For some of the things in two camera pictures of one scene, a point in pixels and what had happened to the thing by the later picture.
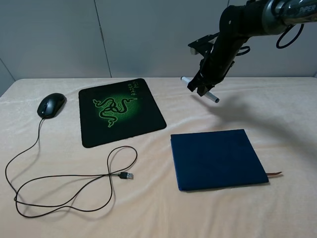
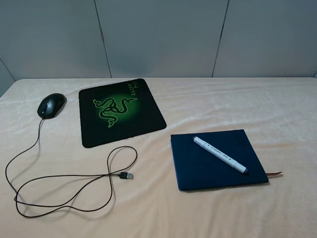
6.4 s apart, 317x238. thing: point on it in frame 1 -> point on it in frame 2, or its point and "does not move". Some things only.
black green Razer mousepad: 116,111 does not move
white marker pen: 207,94 -> 221,154
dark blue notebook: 216,158 does not move
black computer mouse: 51,105 does not move
